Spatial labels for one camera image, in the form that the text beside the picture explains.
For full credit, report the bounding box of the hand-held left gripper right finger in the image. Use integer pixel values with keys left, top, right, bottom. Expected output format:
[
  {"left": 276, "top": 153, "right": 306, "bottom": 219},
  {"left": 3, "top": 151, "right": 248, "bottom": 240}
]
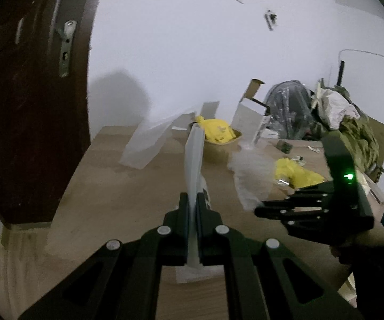
[{"left": 195, "top": 193, "right": 366, "bottom": 320}]

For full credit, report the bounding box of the olive green clothing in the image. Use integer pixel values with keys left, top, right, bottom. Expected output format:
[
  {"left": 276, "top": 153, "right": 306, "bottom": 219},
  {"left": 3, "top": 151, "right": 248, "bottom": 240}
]
[{"left": 311, "top": 86, "right": 381, "bottom": 174}]

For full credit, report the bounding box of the brown paper bowl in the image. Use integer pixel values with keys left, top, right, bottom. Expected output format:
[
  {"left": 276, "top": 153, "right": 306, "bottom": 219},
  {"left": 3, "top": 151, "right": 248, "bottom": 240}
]
[{"left": 203, "top": 129, "right": 243, "bottom": 165}]

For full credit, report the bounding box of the yellow packet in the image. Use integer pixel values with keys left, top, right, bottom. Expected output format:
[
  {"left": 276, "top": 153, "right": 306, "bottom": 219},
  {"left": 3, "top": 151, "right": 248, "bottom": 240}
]
[{"left": 274, "top": 158, "right": 326, "bottom": 189}]

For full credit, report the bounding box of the black pole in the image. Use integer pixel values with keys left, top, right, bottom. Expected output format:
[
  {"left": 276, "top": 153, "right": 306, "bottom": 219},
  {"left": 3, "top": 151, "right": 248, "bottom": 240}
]
[{"left": 336, "top": 60, "right": 346, "bottom": 86}]

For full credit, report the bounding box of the plastic wrapped fan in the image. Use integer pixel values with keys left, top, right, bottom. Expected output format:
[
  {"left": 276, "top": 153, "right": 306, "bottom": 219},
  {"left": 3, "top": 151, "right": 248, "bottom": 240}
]
[{"left": 266, "top": 80, "right": 316, "bottom": 141}]

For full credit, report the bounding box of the metal door latch plate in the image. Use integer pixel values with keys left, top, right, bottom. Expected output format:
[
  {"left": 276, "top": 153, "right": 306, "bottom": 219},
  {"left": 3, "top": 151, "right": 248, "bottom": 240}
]
[{"left": 56, "top": 19, "right": 78, "bottom": 78}]

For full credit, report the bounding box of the white plastic bag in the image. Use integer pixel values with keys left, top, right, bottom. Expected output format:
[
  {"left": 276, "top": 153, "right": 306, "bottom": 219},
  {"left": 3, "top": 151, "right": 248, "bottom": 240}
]
[{"left": 314, "top": 88, "right": 361, "bottom": 130}]

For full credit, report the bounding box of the clear plastic zip bag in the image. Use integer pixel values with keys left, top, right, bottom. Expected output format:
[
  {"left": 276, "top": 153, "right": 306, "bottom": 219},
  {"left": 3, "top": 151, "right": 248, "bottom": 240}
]
[{"left": 175, "top": 123, "right": 226, "bottom": 285}]

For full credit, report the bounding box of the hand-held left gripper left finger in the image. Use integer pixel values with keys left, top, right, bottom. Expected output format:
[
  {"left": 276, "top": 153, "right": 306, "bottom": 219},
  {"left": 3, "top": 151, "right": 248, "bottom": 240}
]
[{"left": 17, "top": 191, "right": 192, "bottom": 320}]

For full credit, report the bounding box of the person's right forearm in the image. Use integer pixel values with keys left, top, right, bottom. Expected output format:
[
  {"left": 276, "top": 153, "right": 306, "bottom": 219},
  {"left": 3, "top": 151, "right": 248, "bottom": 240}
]
[{"left": 337, "top": 203, "right": 384, "bottom": 309}]

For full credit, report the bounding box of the broken wall socket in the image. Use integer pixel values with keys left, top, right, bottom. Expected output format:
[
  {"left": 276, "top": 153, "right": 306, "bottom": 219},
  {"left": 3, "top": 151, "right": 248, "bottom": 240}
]
[{"left": 263, "top": 9, "right": 278, "bottom": 31}]

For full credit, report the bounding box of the brown cardboard sheet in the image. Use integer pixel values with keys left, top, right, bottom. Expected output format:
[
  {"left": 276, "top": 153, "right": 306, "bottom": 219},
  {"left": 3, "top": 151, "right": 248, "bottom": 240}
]
[{"left": 358, "top": 115, "right": 384, "bottom": 204}]

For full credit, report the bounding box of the thin wall cable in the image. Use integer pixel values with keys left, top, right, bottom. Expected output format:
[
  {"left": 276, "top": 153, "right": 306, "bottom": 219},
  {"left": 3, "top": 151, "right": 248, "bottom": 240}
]
[{"left": 339, "top": 49, "right": 384, "bottom": 65}]

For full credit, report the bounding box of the white translucent plastic sheet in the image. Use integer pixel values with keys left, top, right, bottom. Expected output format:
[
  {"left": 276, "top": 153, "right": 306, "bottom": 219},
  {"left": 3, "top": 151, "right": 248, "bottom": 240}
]
[{"left": 118, "top": 106, "right": 200, "bottom": 170}]

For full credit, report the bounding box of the yellow plastic bag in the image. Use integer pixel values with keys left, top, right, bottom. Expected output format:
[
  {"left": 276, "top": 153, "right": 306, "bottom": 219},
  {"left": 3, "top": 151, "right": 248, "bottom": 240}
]
[{"left": 195, "top": 115, "right": 238, "bottom": 145}]

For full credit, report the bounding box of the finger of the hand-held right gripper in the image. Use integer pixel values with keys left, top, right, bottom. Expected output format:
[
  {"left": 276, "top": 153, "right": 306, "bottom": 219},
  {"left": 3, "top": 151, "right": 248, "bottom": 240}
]
[
  {"left": 261, "top": 181, "right": 338, "bottom": 210},
  {"left": 254, "top": 206, "right": 337, "bottom": 241}
]

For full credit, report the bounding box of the white cardboard box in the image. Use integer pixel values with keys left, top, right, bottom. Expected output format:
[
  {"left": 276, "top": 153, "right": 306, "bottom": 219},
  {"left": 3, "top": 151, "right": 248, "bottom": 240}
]
[{"left": 231, "top": 79, "right": 273, "bottom": 146}]

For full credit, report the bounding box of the person's right hand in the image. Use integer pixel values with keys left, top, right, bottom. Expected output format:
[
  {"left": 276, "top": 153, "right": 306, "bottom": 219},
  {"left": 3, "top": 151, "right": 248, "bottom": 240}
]
[{"left": 328, "top": 222, "right": 384, "bottom": 257}]

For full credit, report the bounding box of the dark brown wooden door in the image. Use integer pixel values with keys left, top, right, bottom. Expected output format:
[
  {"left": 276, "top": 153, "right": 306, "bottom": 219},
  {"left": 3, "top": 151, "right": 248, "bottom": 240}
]
[{"left": 0, "top": 0, "right": 108, "bottom": 231}]

